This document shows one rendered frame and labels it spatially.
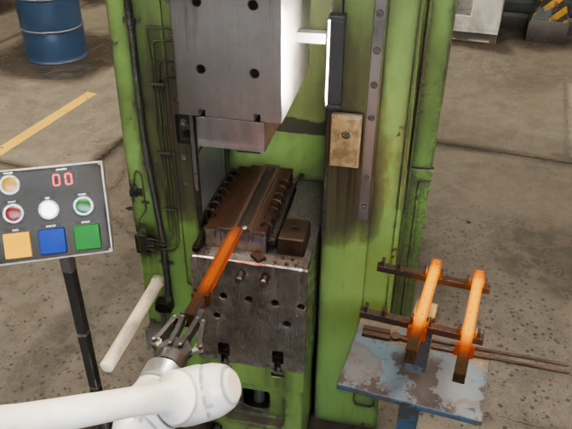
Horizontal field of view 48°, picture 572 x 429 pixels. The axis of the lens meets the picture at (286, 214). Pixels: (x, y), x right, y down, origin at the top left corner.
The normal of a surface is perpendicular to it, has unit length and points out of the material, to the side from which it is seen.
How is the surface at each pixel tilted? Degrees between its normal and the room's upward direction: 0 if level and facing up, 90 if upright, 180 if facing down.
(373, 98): 90
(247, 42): 90
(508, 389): 0
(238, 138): 90
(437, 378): 0
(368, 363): 0
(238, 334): 90
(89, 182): 60
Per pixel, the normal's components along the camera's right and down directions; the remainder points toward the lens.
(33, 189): 0.20, 0.04
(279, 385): -0.21, 0.53
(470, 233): 0.00, -0.84
